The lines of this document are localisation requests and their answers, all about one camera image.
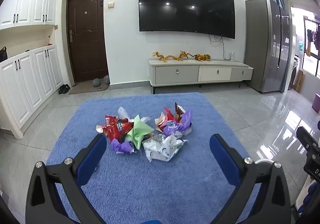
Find grey refrigerator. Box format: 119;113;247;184
244;0;293;94

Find short golden dragon ornament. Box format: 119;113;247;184
194;53;212;62

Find green paper wrapper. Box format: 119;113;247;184
125;115;155;149

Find black wall television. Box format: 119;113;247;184
138;0;236;39

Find long golden dragon ornament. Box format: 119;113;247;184
152;50;195;62

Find brown entrance door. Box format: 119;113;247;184
67;0;109;83

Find clear plastic bag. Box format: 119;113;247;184
117;106;152;124

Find large purple wrapper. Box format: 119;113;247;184
160;110;194;137

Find white television cabinet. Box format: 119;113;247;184
149;59;254;94

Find brown doormat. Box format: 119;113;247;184
69;80;110;95

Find small purple wrapper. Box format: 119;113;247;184
110;138;138;155

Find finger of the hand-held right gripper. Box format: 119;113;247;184
296;126;320;151

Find cardboard box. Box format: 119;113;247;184
295;69;306;93

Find white floor cupboards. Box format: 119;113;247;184
0;44;64;139

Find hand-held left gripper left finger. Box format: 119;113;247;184
26;134;115;224

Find red orange wrapper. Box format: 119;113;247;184
154;107;179;129

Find balcony window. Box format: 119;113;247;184
301;15;320;77

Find television cable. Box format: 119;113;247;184
209;34;232;61

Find red snack wrapper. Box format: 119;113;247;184
96;115;135;143

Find washing machine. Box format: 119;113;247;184
291;54;300;91

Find white plastic bag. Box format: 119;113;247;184
142;134;188;162

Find blue fluffy mat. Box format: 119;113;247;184
46;92;260;224

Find purple stool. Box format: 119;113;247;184
311;93;320;112

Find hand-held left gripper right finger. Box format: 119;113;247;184
209;134;292;224

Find hanging dark clothes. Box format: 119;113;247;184
306;29;320;56

